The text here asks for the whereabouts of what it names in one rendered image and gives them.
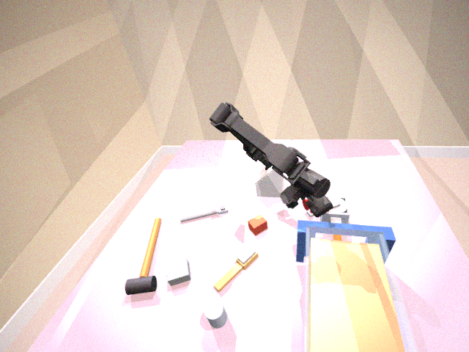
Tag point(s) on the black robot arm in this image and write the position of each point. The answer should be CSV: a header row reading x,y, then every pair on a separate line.
x,y
226,118

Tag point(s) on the mallet with dark grey head and wooden handle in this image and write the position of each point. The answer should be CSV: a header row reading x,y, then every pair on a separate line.
x,y
145,283

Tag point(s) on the grey cylinder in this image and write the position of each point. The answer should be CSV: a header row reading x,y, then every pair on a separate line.
x,y
215,313

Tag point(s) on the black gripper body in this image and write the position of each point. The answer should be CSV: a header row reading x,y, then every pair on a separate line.
x,y
318,207

